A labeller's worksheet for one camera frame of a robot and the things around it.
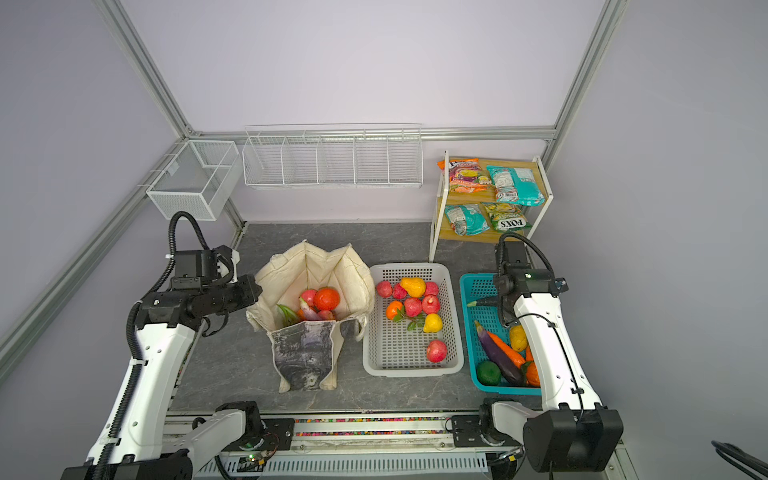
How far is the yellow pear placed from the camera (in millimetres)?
948

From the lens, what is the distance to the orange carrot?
2.75 ft

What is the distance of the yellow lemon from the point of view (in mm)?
904

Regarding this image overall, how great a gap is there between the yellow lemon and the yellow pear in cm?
8
